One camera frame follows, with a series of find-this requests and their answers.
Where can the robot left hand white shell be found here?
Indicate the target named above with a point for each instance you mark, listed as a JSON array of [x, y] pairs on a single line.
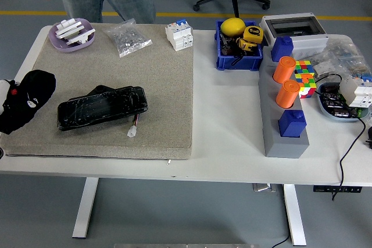
[[5, 94]]

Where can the black rag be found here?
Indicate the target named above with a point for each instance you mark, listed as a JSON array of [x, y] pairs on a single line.
[[37, 82]]

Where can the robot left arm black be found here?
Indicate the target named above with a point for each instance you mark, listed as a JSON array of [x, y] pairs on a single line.
[[1, 152]]

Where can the black desk control panel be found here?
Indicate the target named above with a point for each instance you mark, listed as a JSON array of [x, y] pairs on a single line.
[[322, 189]]

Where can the white plastic strips stack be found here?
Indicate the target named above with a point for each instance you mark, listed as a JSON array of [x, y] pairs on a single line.
[[68, 27]]

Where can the purple plastic bowl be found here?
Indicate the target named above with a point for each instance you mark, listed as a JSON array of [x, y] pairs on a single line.
[[58, 45]]

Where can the clear bag of screws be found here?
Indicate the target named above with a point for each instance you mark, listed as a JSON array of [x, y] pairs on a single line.
[[128, 39]]

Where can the yellow ball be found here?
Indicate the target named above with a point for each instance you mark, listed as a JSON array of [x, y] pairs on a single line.
[[232, 27]]

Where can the grey-brown mat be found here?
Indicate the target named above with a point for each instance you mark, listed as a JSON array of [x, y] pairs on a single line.
[[145, 71]]

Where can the brown cylindrical part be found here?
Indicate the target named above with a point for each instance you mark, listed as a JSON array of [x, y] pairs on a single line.
[[227, 51]]

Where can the yellow tape measure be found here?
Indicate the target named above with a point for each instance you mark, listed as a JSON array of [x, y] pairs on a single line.
[[253, 33]]

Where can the yellow black tool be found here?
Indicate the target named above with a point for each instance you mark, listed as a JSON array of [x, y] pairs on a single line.
[[245, 44]]

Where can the blue plastic bin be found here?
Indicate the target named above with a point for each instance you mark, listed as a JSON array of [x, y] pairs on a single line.
[[241, 63]]

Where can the white table leg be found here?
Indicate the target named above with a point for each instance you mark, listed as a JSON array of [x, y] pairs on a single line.
[[295, 216], [85, 207]]

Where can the blue block with knob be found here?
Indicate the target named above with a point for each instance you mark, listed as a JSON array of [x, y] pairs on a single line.
[[282, 50], [290, 126]]

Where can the orange cylinder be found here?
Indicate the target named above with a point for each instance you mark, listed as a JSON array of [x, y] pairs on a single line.
[[286, 95], [283, 71]]

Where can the white electrical distribution box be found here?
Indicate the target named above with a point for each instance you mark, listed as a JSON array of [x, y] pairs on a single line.
[[308, 41]]

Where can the colourful puzzle cube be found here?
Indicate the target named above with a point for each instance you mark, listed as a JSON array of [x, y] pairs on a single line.
[[308, 86], [303, 66]]

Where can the clear bag with white label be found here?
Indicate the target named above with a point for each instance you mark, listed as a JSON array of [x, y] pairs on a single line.
[[322, 68]]

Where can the clear bag of electronic parts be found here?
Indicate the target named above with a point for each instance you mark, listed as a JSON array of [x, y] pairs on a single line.
[[348, 53]]

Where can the light blue bowl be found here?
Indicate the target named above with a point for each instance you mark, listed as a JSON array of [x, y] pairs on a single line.
[[321, 105]]

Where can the grey block holder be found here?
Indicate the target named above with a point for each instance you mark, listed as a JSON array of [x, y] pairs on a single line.
[[286, 147]]

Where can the dark electronic parts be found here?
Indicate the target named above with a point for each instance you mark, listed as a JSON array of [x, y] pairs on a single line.
[[334, 102]]

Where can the white circuit breaker module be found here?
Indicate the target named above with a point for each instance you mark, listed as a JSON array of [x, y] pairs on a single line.
[[357, 94]]

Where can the grey metal box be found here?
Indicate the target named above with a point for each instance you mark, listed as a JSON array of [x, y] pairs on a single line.
[[263, 187]]

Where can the black plug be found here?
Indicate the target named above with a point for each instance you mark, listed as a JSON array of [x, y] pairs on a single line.
[[369, 136]]

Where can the white circuit breaker blue switch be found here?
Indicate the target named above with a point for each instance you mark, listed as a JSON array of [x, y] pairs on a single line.
[[178, 37]]

